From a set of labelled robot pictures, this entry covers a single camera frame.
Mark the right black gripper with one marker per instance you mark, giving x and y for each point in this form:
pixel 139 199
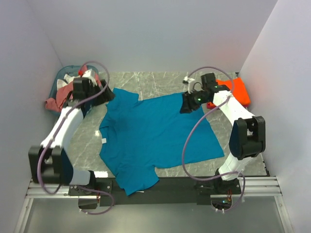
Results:
pixel 187 106

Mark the white garment in basket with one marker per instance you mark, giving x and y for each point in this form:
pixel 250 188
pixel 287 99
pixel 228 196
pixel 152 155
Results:
pixel 65 81

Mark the teal blue t shirt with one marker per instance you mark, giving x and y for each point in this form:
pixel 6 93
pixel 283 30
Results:
pixel 140 136

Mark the folded orange t shirt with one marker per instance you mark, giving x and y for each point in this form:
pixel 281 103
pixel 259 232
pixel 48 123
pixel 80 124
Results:
pixel 239 92

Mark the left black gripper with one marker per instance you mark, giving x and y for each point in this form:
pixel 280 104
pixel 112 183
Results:
pixel 108 95

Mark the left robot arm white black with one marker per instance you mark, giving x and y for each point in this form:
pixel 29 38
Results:
pixel 49 161

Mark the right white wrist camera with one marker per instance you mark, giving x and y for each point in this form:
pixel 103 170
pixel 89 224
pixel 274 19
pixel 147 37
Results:
pixel 190 83

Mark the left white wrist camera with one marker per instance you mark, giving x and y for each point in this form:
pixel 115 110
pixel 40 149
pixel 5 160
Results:
pixel 90 74

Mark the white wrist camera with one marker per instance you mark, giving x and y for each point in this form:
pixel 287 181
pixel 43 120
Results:
pixel 90 74
pixel 190 83

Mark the black base beam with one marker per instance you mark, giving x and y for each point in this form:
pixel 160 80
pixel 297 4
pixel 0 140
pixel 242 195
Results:
pixel 168 190

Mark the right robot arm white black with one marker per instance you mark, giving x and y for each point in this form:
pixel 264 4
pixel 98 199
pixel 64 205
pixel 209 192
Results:
pixel 247 139

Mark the aluminium frame rail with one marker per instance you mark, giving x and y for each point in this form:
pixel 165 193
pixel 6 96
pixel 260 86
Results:
pixel 261 187

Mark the teal plastic basket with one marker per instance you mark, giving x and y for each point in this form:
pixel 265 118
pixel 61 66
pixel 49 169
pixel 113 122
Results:
pixel 71 71

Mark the salmon pink t shirt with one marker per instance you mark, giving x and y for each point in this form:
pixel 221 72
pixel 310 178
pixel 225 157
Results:
pixel 61 96

